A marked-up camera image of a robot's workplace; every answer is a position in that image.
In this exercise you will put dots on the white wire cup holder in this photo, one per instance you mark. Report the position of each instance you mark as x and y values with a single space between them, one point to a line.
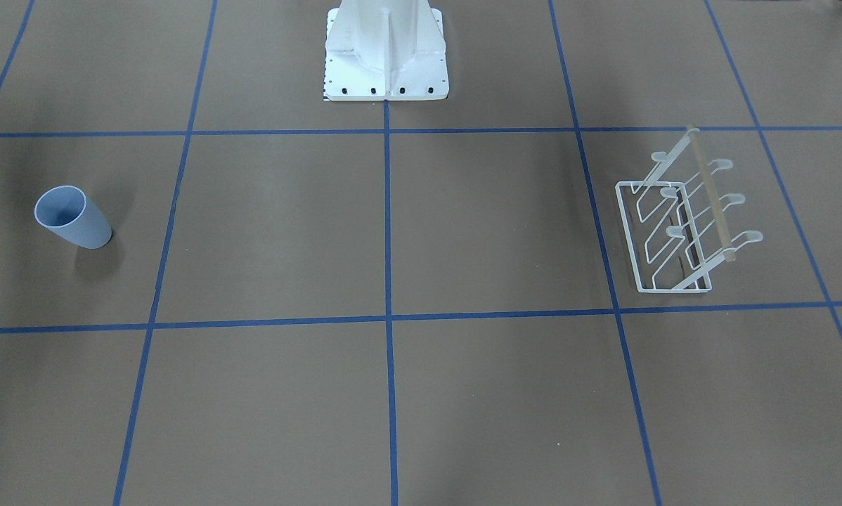
674 220

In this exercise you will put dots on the light blue plastic cup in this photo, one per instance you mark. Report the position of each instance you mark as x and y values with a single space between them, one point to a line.
69 213

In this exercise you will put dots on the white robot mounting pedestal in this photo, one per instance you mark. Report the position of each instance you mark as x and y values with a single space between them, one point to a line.
385 50

